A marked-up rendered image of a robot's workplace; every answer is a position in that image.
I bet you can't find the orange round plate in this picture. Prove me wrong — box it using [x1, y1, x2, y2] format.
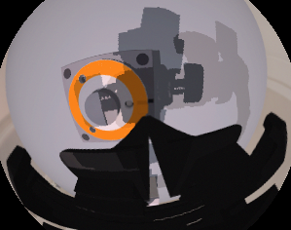
[68, 59, 148, 141]

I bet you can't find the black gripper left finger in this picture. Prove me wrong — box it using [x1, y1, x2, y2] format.
[59, 116, 150, 202]

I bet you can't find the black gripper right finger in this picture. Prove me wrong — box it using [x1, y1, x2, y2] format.
[146, 116, 242, 198]

